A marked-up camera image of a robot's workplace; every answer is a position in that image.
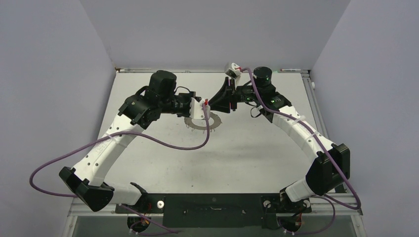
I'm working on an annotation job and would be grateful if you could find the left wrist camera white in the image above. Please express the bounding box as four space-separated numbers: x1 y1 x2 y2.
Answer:
189 98 210 119

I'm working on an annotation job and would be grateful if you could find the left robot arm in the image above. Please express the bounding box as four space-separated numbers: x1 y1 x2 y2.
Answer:
59 70 208 212

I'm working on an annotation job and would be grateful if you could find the aluminium back rail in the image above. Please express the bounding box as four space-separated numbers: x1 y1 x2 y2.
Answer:
116 68 310 74

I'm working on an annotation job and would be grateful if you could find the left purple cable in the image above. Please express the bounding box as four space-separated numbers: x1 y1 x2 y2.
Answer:
29 101 212 236

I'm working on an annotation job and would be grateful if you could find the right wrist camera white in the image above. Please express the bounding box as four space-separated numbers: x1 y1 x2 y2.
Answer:
224 62 242 79

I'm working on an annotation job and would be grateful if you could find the purple cable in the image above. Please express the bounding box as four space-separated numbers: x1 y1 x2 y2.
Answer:
240 67 362 236
29 101 212 236

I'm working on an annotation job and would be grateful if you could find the aluminium front rail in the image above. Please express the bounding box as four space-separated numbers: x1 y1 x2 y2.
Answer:
67 193 363 217

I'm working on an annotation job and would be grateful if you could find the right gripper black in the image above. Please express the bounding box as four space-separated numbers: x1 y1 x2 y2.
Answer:
208 78 261 113

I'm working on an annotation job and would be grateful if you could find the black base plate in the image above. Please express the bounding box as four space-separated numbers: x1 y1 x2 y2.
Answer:
129 193 311 229

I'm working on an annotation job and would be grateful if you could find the aluminium right side rail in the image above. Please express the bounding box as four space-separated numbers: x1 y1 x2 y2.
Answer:
301 71 327 134

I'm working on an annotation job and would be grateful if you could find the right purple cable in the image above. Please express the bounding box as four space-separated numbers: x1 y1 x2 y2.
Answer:
240 67 362 236

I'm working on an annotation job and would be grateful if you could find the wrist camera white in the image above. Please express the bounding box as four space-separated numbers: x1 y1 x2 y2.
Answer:
224 62 242 79
189 98 210 119

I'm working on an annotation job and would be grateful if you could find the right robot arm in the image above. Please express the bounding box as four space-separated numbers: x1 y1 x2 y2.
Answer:
209 63 350 211

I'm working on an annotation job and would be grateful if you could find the perforated metal ring disc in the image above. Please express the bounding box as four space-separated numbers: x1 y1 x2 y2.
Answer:
184 112 222 132

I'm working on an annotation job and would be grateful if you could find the aluminium rail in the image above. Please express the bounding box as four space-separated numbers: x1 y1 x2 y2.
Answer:
116 68 310 74
67 193 363 217
301 71 327 134

